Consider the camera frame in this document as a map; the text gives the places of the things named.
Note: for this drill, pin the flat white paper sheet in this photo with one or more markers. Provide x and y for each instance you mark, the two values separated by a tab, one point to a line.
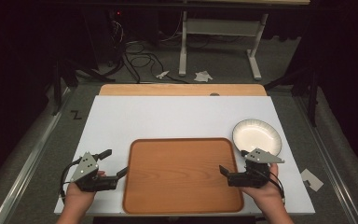
312	180

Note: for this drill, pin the black metal stand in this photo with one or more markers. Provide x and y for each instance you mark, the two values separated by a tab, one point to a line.
57	90
313	93

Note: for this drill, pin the white metal desk frame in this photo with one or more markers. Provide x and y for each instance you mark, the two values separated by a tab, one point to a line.
183	46

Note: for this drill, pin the metal floor rail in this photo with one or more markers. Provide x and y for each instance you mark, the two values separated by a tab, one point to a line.
28	161
329	155

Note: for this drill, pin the person's right hand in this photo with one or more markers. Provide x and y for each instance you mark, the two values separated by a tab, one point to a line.
267	194

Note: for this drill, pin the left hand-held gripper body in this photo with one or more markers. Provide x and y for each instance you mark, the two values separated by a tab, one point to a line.
85	168

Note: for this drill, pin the white bowl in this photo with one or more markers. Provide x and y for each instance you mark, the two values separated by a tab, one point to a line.
254	137

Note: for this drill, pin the white board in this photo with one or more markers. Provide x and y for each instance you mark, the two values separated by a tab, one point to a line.
167	118

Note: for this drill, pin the crumpled white paper scrap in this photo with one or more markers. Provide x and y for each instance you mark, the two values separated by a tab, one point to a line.
203	76

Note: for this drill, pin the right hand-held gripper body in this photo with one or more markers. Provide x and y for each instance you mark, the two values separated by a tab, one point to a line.
251	179

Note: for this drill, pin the brown wooden tray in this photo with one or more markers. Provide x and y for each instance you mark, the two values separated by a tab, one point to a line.
183	177

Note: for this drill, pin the person's left hand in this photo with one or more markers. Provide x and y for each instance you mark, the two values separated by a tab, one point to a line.
79	196

